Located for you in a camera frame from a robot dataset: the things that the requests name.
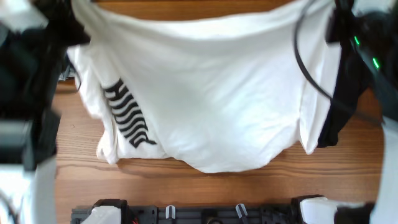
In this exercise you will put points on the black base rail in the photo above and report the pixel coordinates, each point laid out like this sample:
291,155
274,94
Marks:
265,214

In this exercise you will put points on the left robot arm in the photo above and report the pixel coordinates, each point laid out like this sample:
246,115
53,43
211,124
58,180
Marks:
35,36

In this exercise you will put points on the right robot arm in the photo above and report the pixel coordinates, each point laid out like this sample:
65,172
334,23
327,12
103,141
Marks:
373,40

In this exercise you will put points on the white t-shirt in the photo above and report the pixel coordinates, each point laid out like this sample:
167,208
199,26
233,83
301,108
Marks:
223,94

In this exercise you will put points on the black t-shirt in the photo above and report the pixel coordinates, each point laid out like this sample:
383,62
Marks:
352,80

